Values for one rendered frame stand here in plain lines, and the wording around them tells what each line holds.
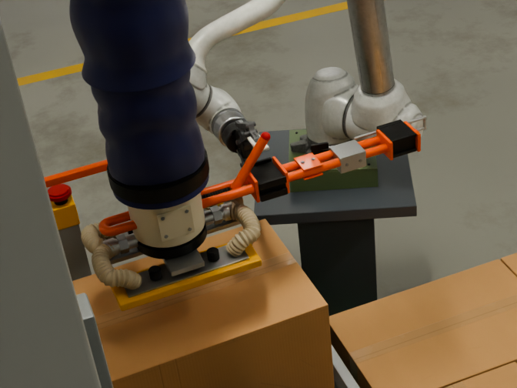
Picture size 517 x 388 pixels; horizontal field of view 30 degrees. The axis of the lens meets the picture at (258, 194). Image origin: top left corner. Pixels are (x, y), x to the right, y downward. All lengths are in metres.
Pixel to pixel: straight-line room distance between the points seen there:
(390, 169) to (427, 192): 1.20
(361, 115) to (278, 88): 2.36
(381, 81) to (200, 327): 0.94
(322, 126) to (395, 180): 0.30
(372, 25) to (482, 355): 0.96
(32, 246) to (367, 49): 1.98
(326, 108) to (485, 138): 1.85
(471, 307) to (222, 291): 0.85
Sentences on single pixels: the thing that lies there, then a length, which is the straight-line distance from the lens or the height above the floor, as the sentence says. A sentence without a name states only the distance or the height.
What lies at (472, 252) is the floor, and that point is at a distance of 4.00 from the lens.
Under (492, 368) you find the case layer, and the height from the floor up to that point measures 0.54.
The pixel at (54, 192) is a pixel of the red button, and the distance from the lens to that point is 2.73.
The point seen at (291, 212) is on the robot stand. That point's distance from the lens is 2.98.
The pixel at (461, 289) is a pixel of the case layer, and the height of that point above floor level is 0.54.
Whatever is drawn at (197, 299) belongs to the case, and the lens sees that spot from 2.40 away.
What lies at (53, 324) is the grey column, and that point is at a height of 1.91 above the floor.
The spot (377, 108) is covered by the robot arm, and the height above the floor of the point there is 1.07.
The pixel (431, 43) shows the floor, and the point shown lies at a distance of 5.59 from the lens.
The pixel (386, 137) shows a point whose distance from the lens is 2.37.
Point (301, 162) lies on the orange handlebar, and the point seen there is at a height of 1.24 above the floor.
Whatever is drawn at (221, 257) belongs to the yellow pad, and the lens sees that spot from 2.24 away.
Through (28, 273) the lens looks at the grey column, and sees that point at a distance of 0.89.
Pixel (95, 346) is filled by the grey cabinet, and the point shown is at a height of 1.72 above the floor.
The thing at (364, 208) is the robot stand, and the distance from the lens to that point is 2.97.
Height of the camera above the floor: 2.50
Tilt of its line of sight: 35 degrees down
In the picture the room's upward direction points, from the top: 7 degrees counter-clockwise
